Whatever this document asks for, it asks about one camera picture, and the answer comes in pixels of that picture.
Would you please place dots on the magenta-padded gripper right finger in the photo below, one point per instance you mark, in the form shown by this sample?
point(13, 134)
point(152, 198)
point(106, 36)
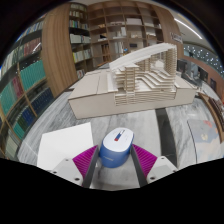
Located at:
point(160, 166)

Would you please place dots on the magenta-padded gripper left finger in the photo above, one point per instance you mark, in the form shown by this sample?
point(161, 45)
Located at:
point(68, 168)

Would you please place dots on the blue and white computer mouse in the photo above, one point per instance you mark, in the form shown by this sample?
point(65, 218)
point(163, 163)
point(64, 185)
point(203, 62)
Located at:
point(116, 146)

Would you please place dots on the pastel floral mouse pad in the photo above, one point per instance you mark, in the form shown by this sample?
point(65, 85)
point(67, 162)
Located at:
point(203, 136)

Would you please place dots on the white paper sheet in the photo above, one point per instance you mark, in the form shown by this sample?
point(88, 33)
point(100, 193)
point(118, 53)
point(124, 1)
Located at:
point(63, 146)

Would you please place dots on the large white architectural model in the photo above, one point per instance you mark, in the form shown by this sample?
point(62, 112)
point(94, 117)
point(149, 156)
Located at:
point(133, 93)

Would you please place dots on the dark brown architectural model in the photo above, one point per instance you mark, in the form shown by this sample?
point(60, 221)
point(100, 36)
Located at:
point(218, 108)

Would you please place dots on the shelf unit with colourful books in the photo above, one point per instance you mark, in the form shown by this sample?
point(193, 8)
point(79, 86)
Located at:
point(26, 80)

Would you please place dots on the dark grey box model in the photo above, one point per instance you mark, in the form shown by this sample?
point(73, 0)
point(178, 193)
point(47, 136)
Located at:
point(181, 65)
point(203, 73)

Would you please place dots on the group of small ceiling lights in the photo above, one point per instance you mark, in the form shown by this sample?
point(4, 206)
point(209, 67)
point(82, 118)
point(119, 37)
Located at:
point(203, 55)

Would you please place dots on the narrow wooden book shelf unit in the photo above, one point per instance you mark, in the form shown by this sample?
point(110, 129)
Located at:
point(79, 40)

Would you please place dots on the wide wooden display shelf unit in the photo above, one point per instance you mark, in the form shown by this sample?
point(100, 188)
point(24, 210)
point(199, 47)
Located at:
point(126, 30)

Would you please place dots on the long ceiling light strip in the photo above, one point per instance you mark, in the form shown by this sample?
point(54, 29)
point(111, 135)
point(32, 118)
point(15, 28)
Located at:
point(188, 28)

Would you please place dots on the white wall sign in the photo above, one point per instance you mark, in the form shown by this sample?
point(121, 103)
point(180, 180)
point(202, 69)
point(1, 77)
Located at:
point(176, 37)

